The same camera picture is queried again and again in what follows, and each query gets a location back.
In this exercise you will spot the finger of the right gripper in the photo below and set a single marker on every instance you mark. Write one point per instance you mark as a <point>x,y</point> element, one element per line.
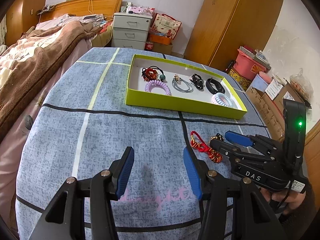
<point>258,142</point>
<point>234,152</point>

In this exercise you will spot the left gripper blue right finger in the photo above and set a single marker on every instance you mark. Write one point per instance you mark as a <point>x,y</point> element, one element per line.
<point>193,175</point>

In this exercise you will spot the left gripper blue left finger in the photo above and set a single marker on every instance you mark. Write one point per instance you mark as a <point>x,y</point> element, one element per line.
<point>122,171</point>

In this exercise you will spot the black hair tie pink charm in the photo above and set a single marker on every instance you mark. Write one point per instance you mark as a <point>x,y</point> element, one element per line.
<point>197,81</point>

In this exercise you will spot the person's right hand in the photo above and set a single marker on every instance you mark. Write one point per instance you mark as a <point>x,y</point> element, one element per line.
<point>293,200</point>

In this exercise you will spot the long cardboard box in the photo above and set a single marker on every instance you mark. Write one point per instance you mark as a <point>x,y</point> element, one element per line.
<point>269,112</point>

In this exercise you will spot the cardboard box with label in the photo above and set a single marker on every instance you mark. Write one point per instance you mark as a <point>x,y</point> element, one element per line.
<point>287,92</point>

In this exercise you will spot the blue patterned tablecloth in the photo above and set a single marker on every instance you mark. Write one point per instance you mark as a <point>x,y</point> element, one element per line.
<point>84,125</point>

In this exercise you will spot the yellow patterned box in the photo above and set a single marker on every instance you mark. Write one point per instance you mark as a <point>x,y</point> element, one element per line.
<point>242,81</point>

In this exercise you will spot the black fitness band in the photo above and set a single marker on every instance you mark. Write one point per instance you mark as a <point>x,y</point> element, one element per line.
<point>214,86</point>

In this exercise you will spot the pink plastic bin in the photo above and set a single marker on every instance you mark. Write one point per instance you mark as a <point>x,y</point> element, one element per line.
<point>247,67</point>

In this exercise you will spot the lime green tray box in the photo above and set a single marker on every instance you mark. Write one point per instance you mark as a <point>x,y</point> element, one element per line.
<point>164,84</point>

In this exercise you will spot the cola bottle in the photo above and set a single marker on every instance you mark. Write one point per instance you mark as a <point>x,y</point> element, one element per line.
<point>149,46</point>

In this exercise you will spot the wooden wardrobe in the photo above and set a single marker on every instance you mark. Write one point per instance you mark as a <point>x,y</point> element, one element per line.
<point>223,26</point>

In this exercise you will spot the orange box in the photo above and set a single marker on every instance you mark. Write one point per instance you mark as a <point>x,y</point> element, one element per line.
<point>160,39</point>

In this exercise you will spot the grey drawer cabinet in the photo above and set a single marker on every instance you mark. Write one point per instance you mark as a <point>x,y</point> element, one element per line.
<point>130,30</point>

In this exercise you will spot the brown blanket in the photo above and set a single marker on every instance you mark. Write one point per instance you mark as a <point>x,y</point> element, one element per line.
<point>30,63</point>

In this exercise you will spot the red white gift bag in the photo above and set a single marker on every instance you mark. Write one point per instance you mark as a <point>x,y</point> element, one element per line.
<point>166,25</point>

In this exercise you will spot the pink items on cabinet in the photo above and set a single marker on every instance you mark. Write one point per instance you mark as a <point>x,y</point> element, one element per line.
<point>130,8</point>

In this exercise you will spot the wooden headboard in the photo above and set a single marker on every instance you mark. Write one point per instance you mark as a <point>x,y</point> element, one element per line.
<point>83,8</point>

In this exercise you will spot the corner wooden cabinet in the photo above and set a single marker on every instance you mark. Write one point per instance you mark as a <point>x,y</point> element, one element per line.
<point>21,16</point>

